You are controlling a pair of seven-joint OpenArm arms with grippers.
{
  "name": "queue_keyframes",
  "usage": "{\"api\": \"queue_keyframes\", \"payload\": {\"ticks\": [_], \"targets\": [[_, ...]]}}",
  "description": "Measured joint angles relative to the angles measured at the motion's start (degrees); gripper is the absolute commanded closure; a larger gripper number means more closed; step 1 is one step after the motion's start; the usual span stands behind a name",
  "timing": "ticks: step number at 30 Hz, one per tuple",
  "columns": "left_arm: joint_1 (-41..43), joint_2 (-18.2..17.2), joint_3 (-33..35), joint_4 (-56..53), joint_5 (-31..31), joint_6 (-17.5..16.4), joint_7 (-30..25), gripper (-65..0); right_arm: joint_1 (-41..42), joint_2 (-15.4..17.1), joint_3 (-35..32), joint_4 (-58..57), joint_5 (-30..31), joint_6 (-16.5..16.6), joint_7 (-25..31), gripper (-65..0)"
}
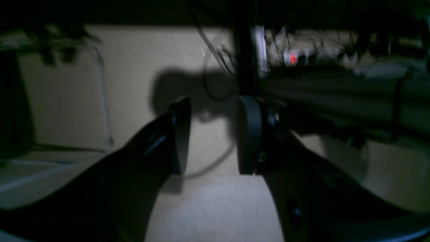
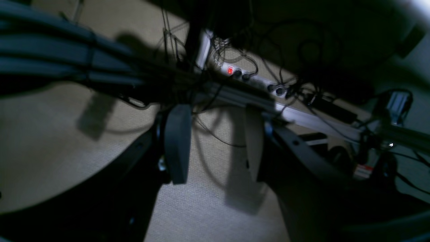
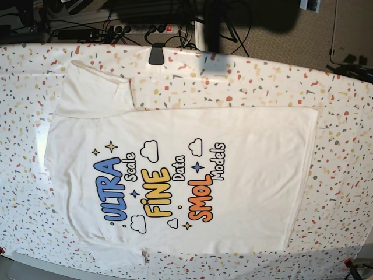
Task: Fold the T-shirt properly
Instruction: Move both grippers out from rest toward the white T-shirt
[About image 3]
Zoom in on white printed T-shirt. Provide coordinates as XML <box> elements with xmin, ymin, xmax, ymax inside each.
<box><xmin>44</xmin><ymin>61</ymin><xmax>318</xmax><ymax>267</ymax></box>

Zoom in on black table clamp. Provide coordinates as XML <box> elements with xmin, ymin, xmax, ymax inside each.
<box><xmin>148</xmin><ymin>43</ymin><xmax>165</xmax><ymax>65</ymax></box>

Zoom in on white power strip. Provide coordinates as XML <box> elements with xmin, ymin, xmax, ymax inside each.
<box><xmin>113</xmin><ymin>24</ymin><xmax>180</xmax><ymax>34</ymax></box>

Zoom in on white table leg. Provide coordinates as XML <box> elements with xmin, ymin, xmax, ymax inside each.
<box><xmin>194</xmin><ymin>16</ymin><xmax>208</xmax><ymax>51</ymax></box>

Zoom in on terrazzo patterned tablecloth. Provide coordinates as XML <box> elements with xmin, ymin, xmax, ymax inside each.
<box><xmin>1</xmin><ymin>43</ymin><xmax>372</xmax><ymax>279</ymax></box>

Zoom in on black cables on floor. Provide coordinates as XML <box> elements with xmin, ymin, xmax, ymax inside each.
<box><xmin>43</xmin><ymin>2</ymin><xmax>254</xmax><ymax>58</ymax></box>

